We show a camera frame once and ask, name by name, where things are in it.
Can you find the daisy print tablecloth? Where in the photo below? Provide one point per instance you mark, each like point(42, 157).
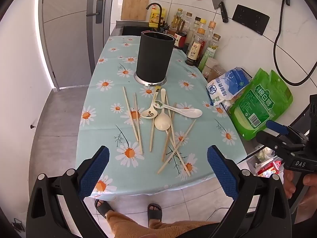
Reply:
point(111, 62)

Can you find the red snack packet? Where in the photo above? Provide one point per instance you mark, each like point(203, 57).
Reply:
point(270, 168)

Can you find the plain cream spoon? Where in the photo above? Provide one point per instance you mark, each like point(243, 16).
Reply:
point(162, 123)

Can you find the white blue salt bag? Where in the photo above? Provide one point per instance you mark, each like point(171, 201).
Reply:
point(227, 84)

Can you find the wooden chopstick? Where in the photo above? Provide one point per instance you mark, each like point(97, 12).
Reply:
point(152, 138)
point(130, 114)
point(166, 99)
point(188, 130)
point(164, 153)
point(187, 169)

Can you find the wooden cutting board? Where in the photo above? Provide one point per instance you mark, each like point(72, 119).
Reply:
point(135, 5)

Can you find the person's right hand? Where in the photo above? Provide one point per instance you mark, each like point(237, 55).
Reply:
point(289, 184)

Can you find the black slipper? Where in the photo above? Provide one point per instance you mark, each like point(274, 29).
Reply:
point(154, 214)
point(104, 209)

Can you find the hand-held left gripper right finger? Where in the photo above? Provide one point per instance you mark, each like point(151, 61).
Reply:
point(223, 173)

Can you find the brown fleece pants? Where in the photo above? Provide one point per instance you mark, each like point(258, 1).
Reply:
point(148, 230)

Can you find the black faucet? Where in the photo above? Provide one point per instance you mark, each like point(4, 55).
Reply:
point(161, 8)

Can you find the black wall rack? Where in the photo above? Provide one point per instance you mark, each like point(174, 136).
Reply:
point(250, 18)

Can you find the beige powder jar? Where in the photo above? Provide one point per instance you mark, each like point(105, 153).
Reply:
point(209, 68)

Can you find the cluster of condiment bottles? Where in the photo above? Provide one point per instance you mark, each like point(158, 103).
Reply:
point(194, 52)

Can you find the yellow dish soap bottle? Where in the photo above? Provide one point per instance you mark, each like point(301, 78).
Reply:
point(154, 17)

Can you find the grey door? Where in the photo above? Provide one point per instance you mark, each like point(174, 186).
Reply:
point(71, 42)

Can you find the black sink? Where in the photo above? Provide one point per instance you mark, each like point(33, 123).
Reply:
point(131, 29)

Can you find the brown powder jar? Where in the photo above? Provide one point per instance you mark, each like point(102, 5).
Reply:
point(218, 73)

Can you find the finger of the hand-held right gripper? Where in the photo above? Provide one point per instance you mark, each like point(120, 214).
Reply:
point(268, 138)
point(273, 125)

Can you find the green sugar bag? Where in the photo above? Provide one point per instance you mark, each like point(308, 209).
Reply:
point(260, 104)

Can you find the small printed ceramic spoon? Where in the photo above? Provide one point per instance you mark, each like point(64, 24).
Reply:
point(148, 114)

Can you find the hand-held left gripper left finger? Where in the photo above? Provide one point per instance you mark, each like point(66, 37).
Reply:
point(94, 176)

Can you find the black cylindrical utensil holder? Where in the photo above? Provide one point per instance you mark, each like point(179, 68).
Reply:
point(153, 57)

